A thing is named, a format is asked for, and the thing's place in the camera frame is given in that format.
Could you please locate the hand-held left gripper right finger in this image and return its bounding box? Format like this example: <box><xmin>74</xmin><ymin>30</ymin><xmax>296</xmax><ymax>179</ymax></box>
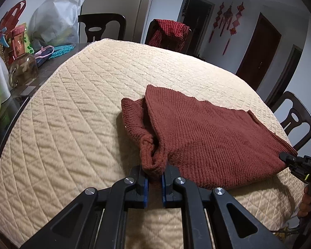
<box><xmin>162</xmin><ymin>165</ymin><xmax>288</xmax><ymax>249</ymax></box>

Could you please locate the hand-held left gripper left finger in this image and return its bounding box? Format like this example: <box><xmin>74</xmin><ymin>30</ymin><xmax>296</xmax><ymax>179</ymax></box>
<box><xmin>19</xmin><ymin>165</ymin><xmax>149</xmax><ymax>249</ymax></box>

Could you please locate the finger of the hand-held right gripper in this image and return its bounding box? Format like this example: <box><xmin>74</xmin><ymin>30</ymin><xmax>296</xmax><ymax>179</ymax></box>
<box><xmin>279</xmin><ymin>153</ymin><xmax>305</xmax><ymax>170</ymax></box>

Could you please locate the rust brown knit sweater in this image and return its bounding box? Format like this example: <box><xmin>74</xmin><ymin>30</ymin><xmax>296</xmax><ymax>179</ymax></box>
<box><xmin>121</xmin><ymin>84</ymin><xmax>298</xmax><ymax>190</ymax></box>

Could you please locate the person's right hand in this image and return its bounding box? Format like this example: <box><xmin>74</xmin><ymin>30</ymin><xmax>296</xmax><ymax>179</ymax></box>
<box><xmin>298</xmin><ymin>185</ymin><xmax>311</xmax><ymax>218</ymax></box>

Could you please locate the dark wooden chair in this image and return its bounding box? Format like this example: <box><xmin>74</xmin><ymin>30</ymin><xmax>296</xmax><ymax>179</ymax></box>
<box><xmin>144</xmin><ymin>19</ymin><xmax>194</xmax><ymax>55</ymax></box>
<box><xmin>78</xmin><ymin>13</ymin><xmax>126</xmax><ymax>43</ymax></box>
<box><xmin>266</xmin><ymin>91</ymin><xmax>311</xmax><ymax>152</ymax></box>

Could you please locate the beige quilted blanket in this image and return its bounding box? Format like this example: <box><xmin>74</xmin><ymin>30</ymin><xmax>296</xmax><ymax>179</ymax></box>
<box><xmin>0</xmin><ymin>38</ymin><xmax>305</xmax><ymax>249</ymax></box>

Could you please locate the dark brown door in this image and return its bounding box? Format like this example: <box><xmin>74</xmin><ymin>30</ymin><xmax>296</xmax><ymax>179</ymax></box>
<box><xmin>235</xmin><ymin>12</ymin><xmax>282</xmax><ymax>84</ymax></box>

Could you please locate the red checked cloth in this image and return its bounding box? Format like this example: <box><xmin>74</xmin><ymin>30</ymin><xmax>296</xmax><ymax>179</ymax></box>
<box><xmin>148</xmin><ymin>19</ymin><xmax>190</xmax><ymax>54</ymax></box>

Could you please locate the teal woven mat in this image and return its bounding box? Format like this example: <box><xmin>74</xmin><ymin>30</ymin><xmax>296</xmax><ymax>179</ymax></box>
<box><xmin>48</xmin><ymin>44</ymin><xmax>76</xmax><ymax>61</ymax></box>

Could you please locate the dark open doorway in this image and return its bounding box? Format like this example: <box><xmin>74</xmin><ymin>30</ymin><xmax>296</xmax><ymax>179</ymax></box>
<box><xmin>177</xmin><ymin>0</ymin><xmax>215</xmax><ymax>57</ymax></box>

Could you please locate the pink and blue plastic item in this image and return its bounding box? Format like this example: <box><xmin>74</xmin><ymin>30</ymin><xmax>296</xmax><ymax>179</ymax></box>
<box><xmin>33</xmin><ymin>45</ymin><xmax>55</xmax><ymax>64</ymax></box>

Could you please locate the brown glass jar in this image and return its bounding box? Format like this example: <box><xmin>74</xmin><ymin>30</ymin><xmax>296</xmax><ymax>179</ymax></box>
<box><xmin>9</xmin><ymin>53</ymin><xmax>39</xmax><ymax>88</ymax></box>

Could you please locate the white plastic bag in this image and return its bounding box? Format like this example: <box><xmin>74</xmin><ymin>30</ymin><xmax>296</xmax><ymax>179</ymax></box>
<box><xmin>28</xmin><ymin>0</ymin><xmax>85</xmax><ymax>52</ymax></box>

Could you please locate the dark door with grey frame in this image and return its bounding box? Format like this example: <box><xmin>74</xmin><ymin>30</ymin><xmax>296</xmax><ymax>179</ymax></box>
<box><xmin>264</xmin><ymin>44</ymin><xmax>304</xmax><ymax>109</ymax></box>

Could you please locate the red knot wall decoration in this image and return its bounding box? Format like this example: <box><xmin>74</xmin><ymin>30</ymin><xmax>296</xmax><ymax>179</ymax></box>
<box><xmin>220</xmin><ymin>3</ymin><xmax>234</xmax><ymax>37</ymax></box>
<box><xmin>209</xmin><ymin>2</ymin><xmax>225</xmax><ymax>44</ymax></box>
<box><xmin>222</xmin><ymin>2</ymin><xmax>245</xmax><ymax>56</ymax></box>

